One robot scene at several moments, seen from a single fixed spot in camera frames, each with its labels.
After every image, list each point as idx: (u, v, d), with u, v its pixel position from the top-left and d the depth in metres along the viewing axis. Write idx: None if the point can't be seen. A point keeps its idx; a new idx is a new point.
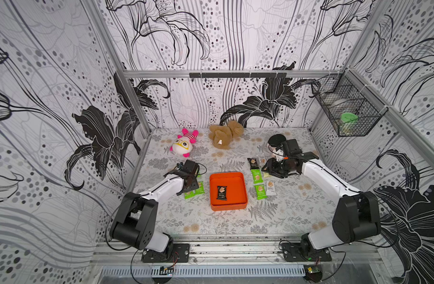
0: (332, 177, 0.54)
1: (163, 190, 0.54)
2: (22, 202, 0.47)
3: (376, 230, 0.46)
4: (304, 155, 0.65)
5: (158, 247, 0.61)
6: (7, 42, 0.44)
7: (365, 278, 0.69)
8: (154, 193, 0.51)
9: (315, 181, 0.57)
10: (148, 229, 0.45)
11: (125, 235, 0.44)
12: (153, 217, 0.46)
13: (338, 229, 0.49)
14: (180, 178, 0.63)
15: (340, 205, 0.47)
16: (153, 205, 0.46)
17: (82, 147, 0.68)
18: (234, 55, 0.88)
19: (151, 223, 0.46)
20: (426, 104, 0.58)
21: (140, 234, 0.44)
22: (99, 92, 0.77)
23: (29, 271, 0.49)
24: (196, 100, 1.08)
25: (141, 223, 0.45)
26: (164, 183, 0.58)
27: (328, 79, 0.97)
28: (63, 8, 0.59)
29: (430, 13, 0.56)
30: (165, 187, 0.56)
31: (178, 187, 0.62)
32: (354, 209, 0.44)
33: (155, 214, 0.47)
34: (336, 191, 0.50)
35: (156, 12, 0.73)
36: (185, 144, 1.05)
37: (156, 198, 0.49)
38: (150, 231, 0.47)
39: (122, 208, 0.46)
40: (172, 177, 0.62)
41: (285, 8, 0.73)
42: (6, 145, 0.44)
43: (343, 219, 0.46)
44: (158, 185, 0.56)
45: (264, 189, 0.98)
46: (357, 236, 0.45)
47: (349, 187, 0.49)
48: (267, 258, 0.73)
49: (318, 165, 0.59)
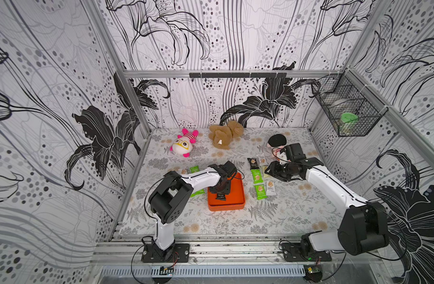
0: (338, 185, 0.52)
1: (199, 179, 0.58)
2: (22, 202, 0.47)
3: (383, 242, 0.44)
4: (308, 161, 0.63)
5: (167, 240, 0.63)
6: (7, 42, 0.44)
7: (365, 278, 0.69)
8: (192, 178, 0.56)
9: (321, 189, 0.57)
10: (177, 210, 0.51)
11: (160, 206, 0.51)
12: (185, 202, 0.52)
13: (344, 241, 0.48)
14: (216, 174, 0.66)
15: (347, 216, 0.45)
16: (189, 190, 0.50)
17: (82, 147, 0.68)
18: (234, 55, 0.88)
19: (182, 206, 0.52)
20: (426, 104, 0.58)
21: (171, 209, 0.49)
22: (99, 92, 0.77)
23: (29, 271, 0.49)
24: (196, 99, 1.07)
25: (175, 200, 0.50)
26: (202, 173, 0.62)
27: (328, 79, 0.97)
28: (63, 8, 0.59)
29: (430, 13, 0.56)
30: (203, 177, 0.60)
31: (213, 183, 0.66)
32: (362, 220, 0.43)
33: (187, 199, 0.52)
34: (342, 201, 0.48)
35: (156, 12, 0.73)
36: (185, 144, 1.05)
37: (193, 184, 0.54)
38: (179, 211, 0.52)
39: (164, 182, 0.53)
40: (211, 170, 0.66)
41: (285, 8, 0.73)
42: (6, 145, 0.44)
43: (350, 231, 0.45)
44: (198, 173, 0.61)
45: (264, 189, 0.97)
46: (364, 247, 0.43)
47: (356, 197, 0.48)
48: (267, 258, 0.73)
49: (324, 172, 0.57)
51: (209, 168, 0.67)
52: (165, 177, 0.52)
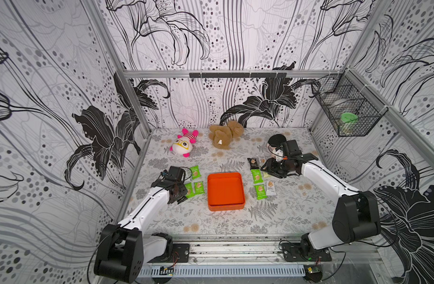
0: (332, 177, 0.54)
1: (145, 213, 0.49)
2: (22, 202, 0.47)
3: (376, 229, 0.46)
4: (304, 157, 0.65)
5: (158, 250, 0.61)
6: (6, 42, 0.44)
7: (366, 278, 0.69)
8: (136, 218, 0.47)
9: (316, 183, 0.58)
10: (135, 262, 0.42)
11: (111, 273, 0.41)
12: (141, 248, 0.44)
13: (338, 232, 0.49)
14: (164, 191, 0.58)
15: (339, 205, 0.47)
16: (138, 235, 0.42)
17: (82, 147, 0.68)
18: (234, 55, 0.88)
19: (140, 253, 0.43)
20: (426, 104, 0.58)
21: (128, 270, 0.41)
22: (99, 92, 0.77)
23: (29, 271, 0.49)
24: (196, 99, 1.07)
25: (127, 257, 0.41)
26: (148, 202, 0.53)
27: (328, 80, 0.97)
28: (63, 8, 0.59)
29: (430, 13, 0.56)
30: (148, 208, 0.51)
31: (163, 201, 0.57)
32: (353, 208, 0.44)
33: (142, 244, 0.44)
34: (335, 191, 0.50)
35: (156, 12, 0.73)
36: (185, 144, 1.05)
37: (141, 222, 0.46)
38: (140, 261, 0.44)
39: (103, 244, 0.42)
40: (156, 193, 0.57)
41: (285, 8, 0.73)
42: (6, 144, 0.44)
43: (343, 219, 0.47)
44: (140, 207, 0.51)
45: (264, 189, 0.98)
46: (357, 236, 0.45)
47: (348, 187, 0.50)
48: (267, 258, 0.73)
49: (318, 166, 0.59)
51: (153, 191, 0.57)
52: (101, 237, 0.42)
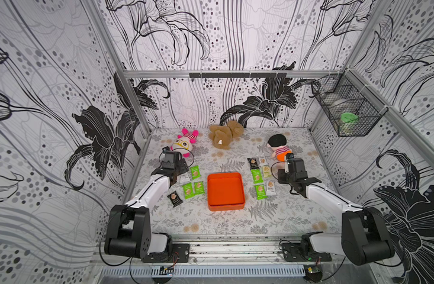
0: (334, 196, 0.55)
1: (150, 194, 0.52)
2: (22, 202, 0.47)
3: (389, 249, 0.43)
4: (307, 180, 0.66)
5: (158, 247, 0.61)
6: (7, 42, 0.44)
7: (365, 278, 0.70)
8: (141, 199, 0.49)
9: (320, 204, 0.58)
10: (144, 238, 0.44)
11: (122, 248, 0.43)
12: (148, 225, 0.46)
13: (349, 253, 0.47)
14: (165, 177, 0.61)
15: (344, 222, 0.46)
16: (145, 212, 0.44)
17: (82, 147, 0.68)
18: (234, 55, 0.88)
19: (147, 231, 0.46)
20: (426, 104, 0.58)
21: (138, 244, 0.43)
22: (99, 92, 0.77)
23: (29, 271, 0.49)
24: (196, 99, 1.07)
25: (136, 232, 0.43)
26: (151, 186, 0.55)
27: (328, 79, 0.97)
28: (63, 8, 0.59)
29: (430, 13, 0.56)
30: (151, 191, 0.53)
31: (164, 187, 0.60)
32: (358, 223, 0.44)
33: (149, 221, 0.46)
34: (338, 208, 0.51)
35: (156, 12, 0.73)
36: (185, 144, 1.05)
37: (146, 203, 0.48)
38: (147, 239, 0.46)
39: (113, 223, 0.44)
40: (157, 178, 0.60)
41: (285, 8, 0.73)
42: (6, 145, 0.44)
43: (350, 237, 0.45)
44: (144, 190, 0.53)
45: (264, 189, 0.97)
46: (369, 254, 0.43)
47: (351, 203, 0.50)
48: (267, 258, 0.73)
49: (321, 187, 0.61)
51: (156, 177, 0.60)
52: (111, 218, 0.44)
